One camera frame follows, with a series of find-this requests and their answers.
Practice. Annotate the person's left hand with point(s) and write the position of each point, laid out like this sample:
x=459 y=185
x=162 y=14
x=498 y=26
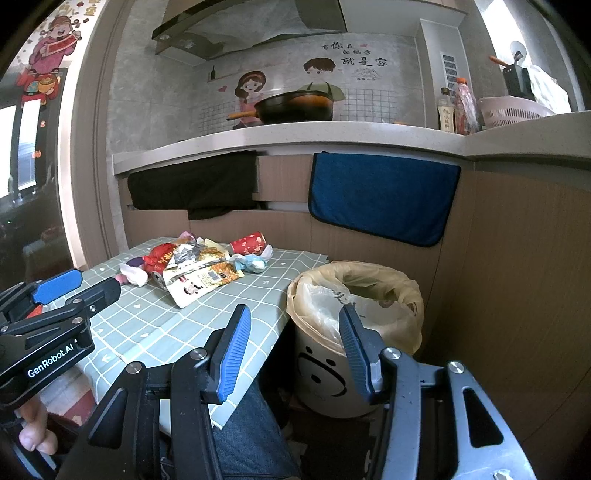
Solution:
x=35 y=436

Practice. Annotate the foil snack wrapper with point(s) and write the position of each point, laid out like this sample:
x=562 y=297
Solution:
x=197 y=268

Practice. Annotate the sauce bottle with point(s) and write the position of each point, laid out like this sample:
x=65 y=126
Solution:
x=446 y=111

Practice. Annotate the black utensil holder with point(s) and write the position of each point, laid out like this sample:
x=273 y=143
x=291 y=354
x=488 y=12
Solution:
x=516 y=78

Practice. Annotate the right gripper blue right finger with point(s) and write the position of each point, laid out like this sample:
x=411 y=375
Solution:
x=363 y=347

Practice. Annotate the beige plastic bin liner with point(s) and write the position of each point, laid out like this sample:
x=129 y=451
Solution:
x=386 y=300

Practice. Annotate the person's jeans leg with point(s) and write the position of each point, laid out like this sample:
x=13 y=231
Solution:
x=251 y=445

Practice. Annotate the red patterned paper cup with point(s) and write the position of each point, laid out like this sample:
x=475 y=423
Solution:
x=254 y=243

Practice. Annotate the pink plastic basket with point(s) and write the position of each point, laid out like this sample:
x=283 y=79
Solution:
x=507 y=110

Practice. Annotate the blue white crumpled wrapper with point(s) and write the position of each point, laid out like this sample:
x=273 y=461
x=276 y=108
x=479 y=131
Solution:
x=252 y=263

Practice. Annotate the orange capped drink bottle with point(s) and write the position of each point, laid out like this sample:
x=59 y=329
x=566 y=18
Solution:
x=466 y=113

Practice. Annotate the black cloth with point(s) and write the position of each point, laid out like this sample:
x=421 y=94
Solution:
x=204 y=188

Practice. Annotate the black wok with handle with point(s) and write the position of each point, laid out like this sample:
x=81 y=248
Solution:
x=290 y=107

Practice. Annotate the white smiley trash bin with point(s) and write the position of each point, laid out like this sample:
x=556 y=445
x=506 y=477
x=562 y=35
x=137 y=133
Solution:
x=326 y=383

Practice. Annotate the red drink can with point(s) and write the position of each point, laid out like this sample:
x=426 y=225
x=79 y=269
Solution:
x=156 y=261

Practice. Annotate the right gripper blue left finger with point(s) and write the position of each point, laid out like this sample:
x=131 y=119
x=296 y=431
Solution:
x=227 y=355

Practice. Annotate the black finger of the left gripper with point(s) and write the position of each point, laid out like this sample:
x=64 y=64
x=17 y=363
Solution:
x=96 y=298

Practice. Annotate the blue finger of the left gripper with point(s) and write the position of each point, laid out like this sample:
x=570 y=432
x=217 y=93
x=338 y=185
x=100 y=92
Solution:
x=47 y=291

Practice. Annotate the blue towel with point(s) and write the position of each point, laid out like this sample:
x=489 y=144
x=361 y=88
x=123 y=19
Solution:
x=392 y=197

